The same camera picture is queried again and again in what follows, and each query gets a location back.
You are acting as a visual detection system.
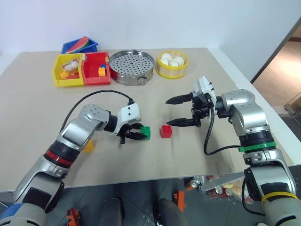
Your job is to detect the colourful snack packets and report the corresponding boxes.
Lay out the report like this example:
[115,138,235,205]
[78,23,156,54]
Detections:
[205,182,246,201]

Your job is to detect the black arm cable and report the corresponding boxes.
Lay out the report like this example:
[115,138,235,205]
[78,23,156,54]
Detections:
[60,89,135,133]
[241,173,267,217]
[203,106,241,156]

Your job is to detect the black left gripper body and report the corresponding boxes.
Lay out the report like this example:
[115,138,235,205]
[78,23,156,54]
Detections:
[117,121,138,145]

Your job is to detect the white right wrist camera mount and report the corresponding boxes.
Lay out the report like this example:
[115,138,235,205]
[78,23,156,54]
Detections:
[192,75,216,107]

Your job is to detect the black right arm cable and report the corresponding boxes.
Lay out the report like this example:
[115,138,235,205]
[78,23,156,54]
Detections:
[203,106,241,156]

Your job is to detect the yellow-rimmed bamboo steamer basket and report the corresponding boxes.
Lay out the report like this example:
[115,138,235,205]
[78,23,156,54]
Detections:
[155,49,190,80]

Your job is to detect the red plastic bin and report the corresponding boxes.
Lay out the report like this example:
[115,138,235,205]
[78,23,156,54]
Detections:
[81,51,112,86]

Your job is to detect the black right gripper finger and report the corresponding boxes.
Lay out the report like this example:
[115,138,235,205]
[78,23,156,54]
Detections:
[166,117,201,128]
[165,93,194,105]

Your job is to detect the orange plastic clamp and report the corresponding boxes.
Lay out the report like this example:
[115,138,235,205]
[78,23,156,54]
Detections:
[172,190,187,210]

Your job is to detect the yellow toy brick cube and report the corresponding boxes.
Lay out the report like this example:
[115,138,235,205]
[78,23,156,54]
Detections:
[83,139,95,153]

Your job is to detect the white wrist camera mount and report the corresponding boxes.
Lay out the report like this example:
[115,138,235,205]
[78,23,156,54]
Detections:
[192,75,216,107]
[111,103,142,137]

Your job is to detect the metal cart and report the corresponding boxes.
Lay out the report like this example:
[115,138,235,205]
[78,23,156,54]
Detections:
[283,91,301,116]

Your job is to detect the toy watermelon slice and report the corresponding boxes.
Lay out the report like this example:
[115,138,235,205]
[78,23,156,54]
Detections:
[65,36,90,55]

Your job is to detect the drink cans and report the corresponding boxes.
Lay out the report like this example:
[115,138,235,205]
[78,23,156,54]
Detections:
[184,176,203,191]

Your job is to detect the black upper arm cable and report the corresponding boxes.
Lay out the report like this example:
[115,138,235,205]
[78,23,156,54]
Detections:
[241,173,267,217]

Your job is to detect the orange black tool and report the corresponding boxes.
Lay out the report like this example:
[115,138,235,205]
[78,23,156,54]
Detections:
[65,208,81,226]

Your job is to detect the white fluffy toy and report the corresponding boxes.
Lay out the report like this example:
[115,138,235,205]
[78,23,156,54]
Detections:
[62,59,80,72]

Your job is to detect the yellow plastic bin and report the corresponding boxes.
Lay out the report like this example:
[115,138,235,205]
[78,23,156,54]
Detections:
[51,53,86,88]

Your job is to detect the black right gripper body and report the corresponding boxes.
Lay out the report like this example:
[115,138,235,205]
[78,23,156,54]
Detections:
[190,92,213,128]

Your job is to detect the red toy brick cube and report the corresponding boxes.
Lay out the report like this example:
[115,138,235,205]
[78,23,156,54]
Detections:
[160,125,173,139]

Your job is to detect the blue plastic bin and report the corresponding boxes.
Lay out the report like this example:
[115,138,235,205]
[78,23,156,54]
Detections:
[61,36,99,55]

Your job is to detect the green toy brick cube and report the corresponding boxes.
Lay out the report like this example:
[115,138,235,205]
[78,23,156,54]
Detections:
[140,126,151,141]

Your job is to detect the perforated metal steamer tray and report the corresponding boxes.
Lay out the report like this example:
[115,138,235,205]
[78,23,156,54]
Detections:
[108,49,155,86]

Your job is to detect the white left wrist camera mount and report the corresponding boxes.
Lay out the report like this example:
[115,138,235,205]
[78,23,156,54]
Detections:
[111,103,142,137]

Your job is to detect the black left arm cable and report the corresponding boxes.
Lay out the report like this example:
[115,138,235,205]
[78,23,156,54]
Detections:
[60,89,135,133]

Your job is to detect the orange yellow toy pieces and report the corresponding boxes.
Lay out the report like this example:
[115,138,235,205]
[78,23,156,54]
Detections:
[59,70,80,80]

